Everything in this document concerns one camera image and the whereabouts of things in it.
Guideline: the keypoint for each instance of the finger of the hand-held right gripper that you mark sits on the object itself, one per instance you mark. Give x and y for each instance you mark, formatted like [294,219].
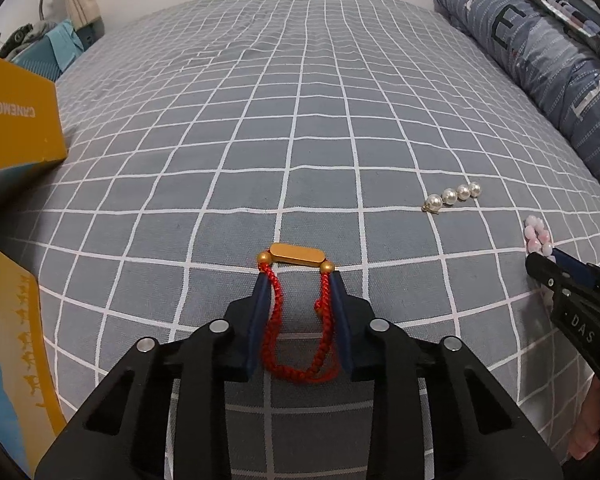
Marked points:
[540,267]
[572,266]

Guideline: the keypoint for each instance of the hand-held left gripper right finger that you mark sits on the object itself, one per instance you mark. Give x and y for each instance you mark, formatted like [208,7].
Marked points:
[341,320]

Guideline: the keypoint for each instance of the grey checked bed sheet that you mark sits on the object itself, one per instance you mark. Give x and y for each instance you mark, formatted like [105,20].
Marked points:
[305,135]

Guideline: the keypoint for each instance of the blue and yellow cardboard box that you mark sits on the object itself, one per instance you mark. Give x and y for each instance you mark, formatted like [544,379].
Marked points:
[10,360]

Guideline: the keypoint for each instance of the blue clothes pile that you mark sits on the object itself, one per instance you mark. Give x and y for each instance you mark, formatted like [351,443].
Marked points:
[50,52]

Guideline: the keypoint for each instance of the folded blue printed quilt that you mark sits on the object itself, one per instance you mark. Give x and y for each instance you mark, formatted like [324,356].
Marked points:
[545,70]

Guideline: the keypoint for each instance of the person's right hand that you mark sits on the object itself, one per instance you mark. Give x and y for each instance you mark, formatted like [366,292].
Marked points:
[590,425]

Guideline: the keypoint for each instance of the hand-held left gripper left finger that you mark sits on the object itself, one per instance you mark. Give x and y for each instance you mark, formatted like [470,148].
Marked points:
[260,310]

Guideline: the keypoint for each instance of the pearl hair clip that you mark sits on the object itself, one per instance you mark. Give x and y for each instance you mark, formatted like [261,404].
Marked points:
[455,196]

